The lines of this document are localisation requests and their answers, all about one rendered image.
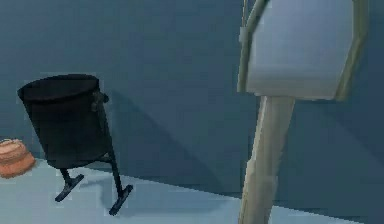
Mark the black bin on stand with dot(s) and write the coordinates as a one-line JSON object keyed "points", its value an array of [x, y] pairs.
{"points": [[66, 126]]}

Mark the orange round pot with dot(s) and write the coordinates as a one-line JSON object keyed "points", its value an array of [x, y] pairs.
{"points": [[13, 158]]}

